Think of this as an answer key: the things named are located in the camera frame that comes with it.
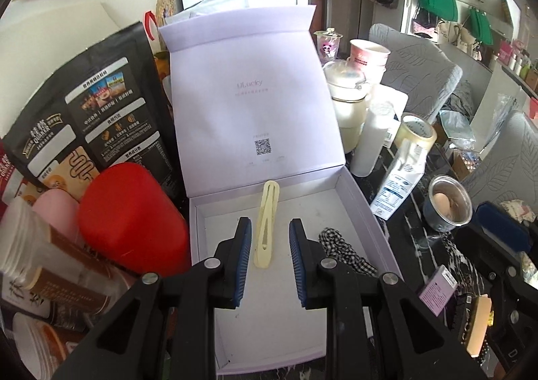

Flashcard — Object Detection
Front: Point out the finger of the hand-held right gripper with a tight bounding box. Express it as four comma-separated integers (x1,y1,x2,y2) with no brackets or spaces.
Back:
455,225,538,280
475,201,538,240

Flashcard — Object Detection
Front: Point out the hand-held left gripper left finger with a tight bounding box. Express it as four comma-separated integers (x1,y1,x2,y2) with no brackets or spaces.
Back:
48,217,253,380

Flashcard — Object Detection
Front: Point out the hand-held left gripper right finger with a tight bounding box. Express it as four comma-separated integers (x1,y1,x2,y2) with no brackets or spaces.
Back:
289,218,488,380

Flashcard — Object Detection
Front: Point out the brown cardboard box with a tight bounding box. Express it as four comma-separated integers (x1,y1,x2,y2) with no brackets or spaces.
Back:
466,295,493,357

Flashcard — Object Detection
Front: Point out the pale yellow hair clip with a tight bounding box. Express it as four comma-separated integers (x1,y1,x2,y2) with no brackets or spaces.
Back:
253,180,280,270

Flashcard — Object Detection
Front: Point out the black white checkered scrunchie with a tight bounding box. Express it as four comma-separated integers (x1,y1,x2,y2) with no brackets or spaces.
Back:
318,227,379,279

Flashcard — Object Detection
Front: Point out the small purple box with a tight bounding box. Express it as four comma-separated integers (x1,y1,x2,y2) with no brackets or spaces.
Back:
419,265,458,318

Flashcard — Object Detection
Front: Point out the lavender gift box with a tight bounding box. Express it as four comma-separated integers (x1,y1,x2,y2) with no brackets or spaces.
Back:
159,4,405,377

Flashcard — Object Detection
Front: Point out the steel bowl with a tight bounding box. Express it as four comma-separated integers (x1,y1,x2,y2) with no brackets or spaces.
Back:
423,174,474,235

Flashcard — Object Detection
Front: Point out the grey leaf-pattern chair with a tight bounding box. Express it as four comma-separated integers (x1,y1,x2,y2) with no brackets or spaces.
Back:
369,23,464,122
460,110,538,213

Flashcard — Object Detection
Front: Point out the brown egg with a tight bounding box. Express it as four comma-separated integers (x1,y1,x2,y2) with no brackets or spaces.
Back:
432,192,454,218

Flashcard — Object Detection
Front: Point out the clear plastic bag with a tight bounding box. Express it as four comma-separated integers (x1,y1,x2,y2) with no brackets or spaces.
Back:
438,109,476,151

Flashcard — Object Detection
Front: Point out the white milk carton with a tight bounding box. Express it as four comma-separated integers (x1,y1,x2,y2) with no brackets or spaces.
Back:
370,139,426,221

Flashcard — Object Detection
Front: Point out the clear tape roll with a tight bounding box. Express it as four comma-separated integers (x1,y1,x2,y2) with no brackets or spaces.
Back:
397,113,438,153

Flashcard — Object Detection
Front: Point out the red plastic container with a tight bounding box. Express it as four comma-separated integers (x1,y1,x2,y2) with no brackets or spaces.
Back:
77,162,191,277

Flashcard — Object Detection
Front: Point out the white kettle with glass lid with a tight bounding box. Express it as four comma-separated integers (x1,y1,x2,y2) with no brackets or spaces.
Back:
323,60,374,155

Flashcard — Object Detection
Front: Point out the pink cylinder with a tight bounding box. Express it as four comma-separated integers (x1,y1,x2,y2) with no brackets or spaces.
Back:
32,188,81,235

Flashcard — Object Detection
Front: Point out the stack of clear plastic cups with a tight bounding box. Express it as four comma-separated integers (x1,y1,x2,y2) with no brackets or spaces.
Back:
0,197,120,315

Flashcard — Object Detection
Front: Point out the pink paper cup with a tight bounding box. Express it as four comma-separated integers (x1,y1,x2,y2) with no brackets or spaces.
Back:
349,39,392,79

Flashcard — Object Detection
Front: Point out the black food pouch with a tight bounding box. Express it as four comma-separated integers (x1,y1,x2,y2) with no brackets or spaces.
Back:
2,21,178,201

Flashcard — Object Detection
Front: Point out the brown label paper bowl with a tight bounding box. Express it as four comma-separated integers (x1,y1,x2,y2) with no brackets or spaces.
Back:
12,313,87,377

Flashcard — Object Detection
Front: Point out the glass cup with panda print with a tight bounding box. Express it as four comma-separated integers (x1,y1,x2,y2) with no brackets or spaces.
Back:
315,27,344,62

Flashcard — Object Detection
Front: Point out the light blue mask pack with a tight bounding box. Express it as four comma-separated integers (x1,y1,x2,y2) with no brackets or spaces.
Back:
184,0,249,14

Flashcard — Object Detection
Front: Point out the woven straw mat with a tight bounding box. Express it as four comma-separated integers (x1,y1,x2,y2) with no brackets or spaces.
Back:
155,0,182,30

